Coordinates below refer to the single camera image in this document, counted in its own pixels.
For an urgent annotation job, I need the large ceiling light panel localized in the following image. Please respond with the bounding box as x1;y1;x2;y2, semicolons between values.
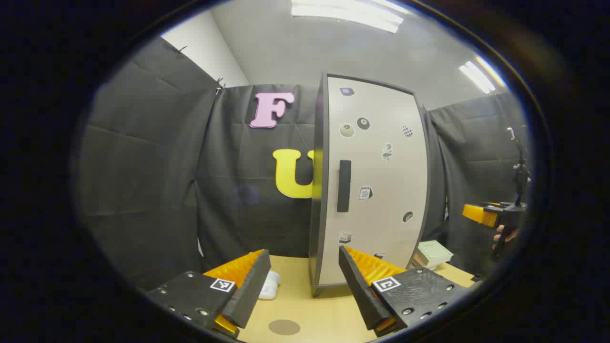
291;0;405;34

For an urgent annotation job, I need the black door handle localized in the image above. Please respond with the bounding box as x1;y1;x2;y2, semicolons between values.
337;160;352;213

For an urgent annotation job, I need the small white object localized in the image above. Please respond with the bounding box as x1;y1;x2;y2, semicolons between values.
259;270;281;300

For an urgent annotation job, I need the round brown coaster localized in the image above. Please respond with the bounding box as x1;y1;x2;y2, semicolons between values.
268;319;301;336

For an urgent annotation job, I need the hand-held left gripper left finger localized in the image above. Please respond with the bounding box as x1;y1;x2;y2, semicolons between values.
145;249;272;340

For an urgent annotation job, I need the black tripod stand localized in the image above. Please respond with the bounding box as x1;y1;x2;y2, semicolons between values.
506;127;531;206

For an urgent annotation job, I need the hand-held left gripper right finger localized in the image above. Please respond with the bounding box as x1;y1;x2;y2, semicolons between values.
338;245;470;338

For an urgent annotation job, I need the black backdrop cloth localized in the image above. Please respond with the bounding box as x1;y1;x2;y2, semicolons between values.
76;36;532;291

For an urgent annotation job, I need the pale green book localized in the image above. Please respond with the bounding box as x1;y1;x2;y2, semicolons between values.
417;240;454;267

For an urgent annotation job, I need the dark grey cabinet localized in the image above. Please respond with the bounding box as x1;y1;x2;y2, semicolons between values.
309;72;432;298

